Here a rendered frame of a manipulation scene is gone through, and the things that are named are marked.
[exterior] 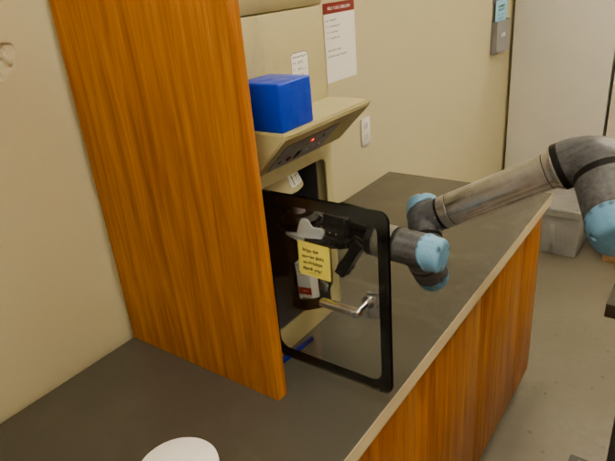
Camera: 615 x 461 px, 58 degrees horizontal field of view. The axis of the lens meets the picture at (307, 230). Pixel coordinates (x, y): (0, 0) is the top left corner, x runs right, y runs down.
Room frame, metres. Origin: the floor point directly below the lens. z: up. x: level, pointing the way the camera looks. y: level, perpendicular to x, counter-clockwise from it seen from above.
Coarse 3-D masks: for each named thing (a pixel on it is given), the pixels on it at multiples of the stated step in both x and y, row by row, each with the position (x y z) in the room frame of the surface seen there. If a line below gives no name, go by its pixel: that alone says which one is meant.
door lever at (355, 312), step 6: (324, 300) 0.91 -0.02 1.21; (330, 300) 0.91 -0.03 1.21; (366, 300) 0.90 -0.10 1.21; (372, 300) 0.90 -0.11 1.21; (324, 306) 0.91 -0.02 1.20; (330, 306) 0.90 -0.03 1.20; (336, 306) 0.89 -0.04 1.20; (342, 306) 0.89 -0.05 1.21; (348, 306) 0.88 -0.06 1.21; (354, 306) 0.88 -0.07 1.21; (360, 306) 0.88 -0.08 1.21; (366, 306) 0.89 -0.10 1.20; (372, 306) 0.90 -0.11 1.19; (342, 312) 0.88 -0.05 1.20; (348, 312) 0.88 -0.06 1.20; (354, 312) 0.87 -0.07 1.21; (360, 312) 0.87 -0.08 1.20
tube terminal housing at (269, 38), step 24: (264, 24) 1.16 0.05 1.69; (288, 24) 1.23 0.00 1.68; (312, 24) 1.29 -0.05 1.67; (264, 48) 1.16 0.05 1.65; (288, 48) 1.22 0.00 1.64; (312, 48) 1.29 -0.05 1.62; (264, 72) 1.15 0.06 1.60; (288, 72) 1.21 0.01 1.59; (312, 72) 1.28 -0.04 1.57; (312, 96) 1.28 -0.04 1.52; (288, 168) 1.19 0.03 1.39
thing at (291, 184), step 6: (294, 174) 1.25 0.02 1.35; (282, 180) 1.21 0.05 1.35; (288, 180) 1.22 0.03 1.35; (294, 180) 1.23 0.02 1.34; (300, 180) 1.26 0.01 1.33; (270, 186) 1.20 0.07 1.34; (276, 186) 1.20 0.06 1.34; (282, 186) 1.21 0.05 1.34; (288, 186) 1.22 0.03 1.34; (294, 186) 1.23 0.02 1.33; (300, 186) 1.25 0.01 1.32; (282, 192) 1.20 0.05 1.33; (288, 192) 1.21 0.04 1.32; (294, 192) 1.22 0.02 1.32
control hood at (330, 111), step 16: (320, 112) 1.17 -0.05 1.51; (336, 112) 1.15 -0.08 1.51; (352, 112) 1.20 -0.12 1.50; (304, 128) 1.05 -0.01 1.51; (320, 128) 1.12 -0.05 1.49; (336, 128) 1.21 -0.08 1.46; (256, 144) 1.04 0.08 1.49; (272, 144) 1.02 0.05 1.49; (288, 144) 1.04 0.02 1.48; (272, 160) 1.04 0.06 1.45
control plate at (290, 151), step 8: (328, 128) 1.16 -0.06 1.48; (312, 136) 1.11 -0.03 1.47; (320, 136) 1.16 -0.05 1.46; (328, 136) 1.21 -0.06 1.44; (296, 144) 1.07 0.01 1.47; (304, 144) 1.11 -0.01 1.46; (312, 144) 1.16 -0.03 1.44; (320, 144) 1.21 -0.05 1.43; (288, 152) 1.08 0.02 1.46; (296, 152) 1.12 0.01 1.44; (304, 152) 1.17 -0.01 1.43; (280, 160) 1.08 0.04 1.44; (288, 160) 1.13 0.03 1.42; (272, 168) 1.08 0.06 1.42
